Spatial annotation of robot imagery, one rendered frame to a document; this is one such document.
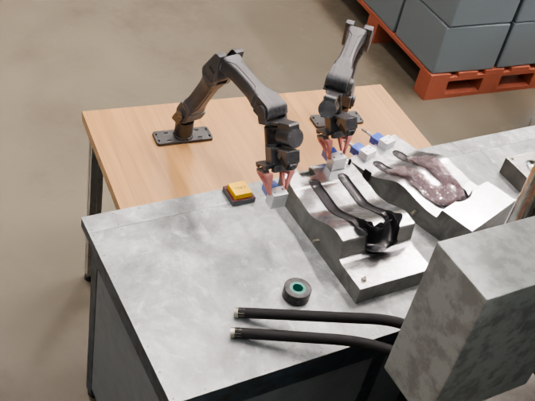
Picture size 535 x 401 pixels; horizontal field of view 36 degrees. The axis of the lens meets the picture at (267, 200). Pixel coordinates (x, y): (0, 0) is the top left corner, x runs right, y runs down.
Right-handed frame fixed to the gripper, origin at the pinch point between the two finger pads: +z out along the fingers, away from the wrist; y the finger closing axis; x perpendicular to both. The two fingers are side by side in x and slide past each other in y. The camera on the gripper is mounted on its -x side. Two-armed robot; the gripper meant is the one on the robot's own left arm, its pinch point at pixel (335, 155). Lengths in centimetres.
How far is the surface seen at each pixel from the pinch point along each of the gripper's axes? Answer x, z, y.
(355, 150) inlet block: 10.1, 3.2, 13.9
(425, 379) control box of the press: -98, 20, -41
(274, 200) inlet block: -14.8, 4.3, -30.9
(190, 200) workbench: 10.4, 7.0, -47.5
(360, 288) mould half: -40, 27, -19
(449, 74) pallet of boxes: 153, 18, 171
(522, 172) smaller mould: -14, 17, 67
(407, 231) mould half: -31.0, 18.3, 4.6
